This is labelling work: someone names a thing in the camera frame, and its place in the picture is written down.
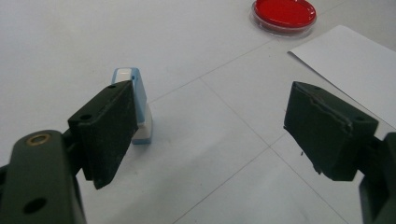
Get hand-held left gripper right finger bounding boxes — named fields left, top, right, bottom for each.
left=283, top=81, right=379, bottom=182

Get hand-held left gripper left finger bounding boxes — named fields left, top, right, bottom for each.
left=67, top=79, right=139, bottom=190

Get blue and white stamp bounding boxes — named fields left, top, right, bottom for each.
left=111, top=66, right=154, bottom=146

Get white paper sheet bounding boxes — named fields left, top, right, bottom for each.
left=288, top=24, right=396, bottom=130

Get round red ink pad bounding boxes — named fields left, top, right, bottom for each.
left=249, top=0, right=318, bottom=39

